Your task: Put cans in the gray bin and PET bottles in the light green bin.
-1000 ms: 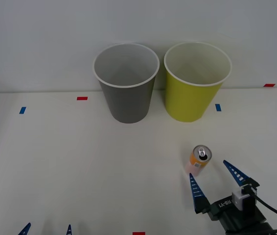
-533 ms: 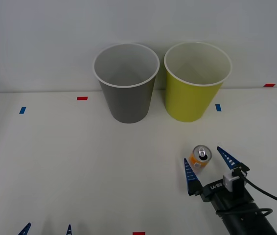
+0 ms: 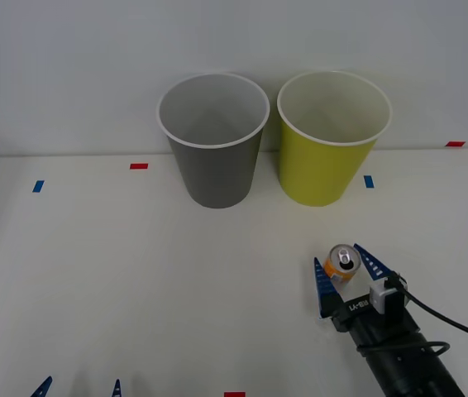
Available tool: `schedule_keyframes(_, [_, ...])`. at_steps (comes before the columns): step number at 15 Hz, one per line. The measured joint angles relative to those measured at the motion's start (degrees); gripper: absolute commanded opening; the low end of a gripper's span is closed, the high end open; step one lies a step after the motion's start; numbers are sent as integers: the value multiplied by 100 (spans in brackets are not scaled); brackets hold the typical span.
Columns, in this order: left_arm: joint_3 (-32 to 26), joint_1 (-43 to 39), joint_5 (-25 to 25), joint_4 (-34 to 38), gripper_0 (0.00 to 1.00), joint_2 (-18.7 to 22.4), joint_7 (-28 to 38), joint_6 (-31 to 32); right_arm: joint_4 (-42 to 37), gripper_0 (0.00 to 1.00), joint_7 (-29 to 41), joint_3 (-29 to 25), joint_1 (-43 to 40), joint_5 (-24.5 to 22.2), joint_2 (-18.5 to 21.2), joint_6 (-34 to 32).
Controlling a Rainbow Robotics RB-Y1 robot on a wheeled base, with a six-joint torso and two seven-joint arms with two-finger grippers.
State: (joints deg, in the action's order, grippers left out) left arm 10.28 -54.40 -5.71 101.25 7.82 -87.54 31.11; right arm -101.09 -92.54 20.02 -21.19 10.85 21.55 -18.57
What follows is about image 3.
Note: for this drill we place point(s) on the grey plastic waste bin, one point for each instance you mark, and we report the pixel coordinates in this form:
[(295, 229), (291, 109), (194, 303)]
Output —
[(217, 173)]

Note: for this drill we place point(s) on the yellow-green plastic waste bin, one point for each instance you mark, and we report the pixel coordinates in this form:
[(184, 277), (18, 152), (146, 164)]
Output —
[(321, 169)]

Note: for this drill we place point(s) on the orange drink can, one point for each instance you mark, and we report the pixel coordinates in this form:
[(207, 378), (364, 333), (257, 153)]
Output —
[(335, 269)]

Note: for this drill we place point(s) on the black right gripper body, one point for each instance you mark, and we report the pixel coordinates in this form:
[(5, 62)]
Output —
[(376, 326)]

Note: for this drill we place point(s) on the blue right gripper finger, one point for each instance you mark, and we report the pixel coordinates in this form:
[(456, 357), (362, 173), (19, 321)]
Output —
[(323, 285), (373, 266)]

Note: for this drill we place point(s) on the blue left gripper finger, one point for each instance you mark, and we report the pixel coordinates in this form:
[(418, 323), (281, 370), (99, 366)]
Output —
[(116, 389), (43, 388)]

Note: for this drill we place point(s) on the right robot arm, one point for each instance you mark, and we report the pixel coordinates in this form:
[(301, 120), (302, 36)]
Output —
[(407, 370)]

